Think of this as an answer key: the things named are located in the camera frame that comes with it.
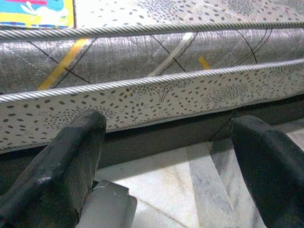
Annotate colourful paperback book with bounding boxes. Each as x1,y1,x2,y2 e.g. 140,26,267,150
0,0,75,29

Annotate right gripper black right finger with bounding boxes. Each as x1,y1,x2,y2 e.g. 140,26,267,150
231,116,304,228

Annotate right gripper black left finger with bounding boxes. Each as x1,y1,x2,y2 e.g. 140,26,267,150
0,109,107,228

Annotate white patterned mattress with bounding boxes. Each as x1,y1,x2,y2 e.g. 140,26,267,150
0,0,304,154

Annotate dark bed base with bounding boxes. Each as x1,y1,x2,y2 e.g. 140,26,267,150
0,94,304,190

